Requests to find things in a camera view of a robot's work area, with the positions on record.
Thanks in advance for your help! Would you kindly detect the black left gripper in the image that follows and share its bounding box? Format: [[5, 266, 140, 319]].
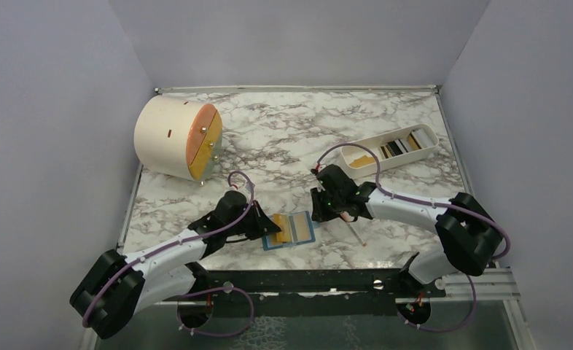
[[225, 200, 281, 241]]

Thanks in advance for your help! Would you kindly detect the blue card holder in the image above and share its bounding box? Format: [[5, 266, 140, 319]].
[[262, 211, 316, 251]]

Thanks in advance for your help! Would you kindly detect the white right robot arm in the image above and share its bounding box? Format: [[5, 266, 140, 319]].
[[311, 165, 504, 297]]

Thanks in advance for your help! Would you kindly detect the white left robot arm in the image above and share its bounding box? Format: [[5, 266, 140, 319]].
[[69, 190, 281, 339]]

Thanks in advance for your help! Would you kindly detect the yellow card in tray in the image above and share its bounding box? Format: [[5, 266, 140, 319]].
[[349, 155, 376, 168]]

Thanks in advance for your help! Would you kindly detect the grey card stack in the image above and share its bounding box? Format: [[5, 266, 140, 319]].
[[379, 128, 437, 159]]

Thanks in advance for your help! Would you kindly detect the cream oblong plastic tray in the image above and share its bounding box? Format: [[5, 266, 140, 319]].
[[337, 123, 440, 179]]

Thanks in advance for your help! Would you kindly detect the orange capped white marker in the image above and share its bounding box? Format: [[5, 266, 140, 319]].
[[346, 222, 367, 246]]

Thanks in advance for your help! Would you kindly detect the cream cylinder orange lid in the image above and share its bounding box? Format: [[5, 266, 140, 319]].
[[133, 95, 223, 182]]

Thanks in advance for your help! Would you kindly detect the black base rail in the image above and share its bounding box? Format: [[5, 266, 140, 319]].
[[166, 268, 445, 327]]

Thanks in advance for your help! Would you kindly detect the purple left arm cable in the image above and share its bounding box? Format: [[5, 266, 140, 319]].
[[81, 171, 256, 339]]

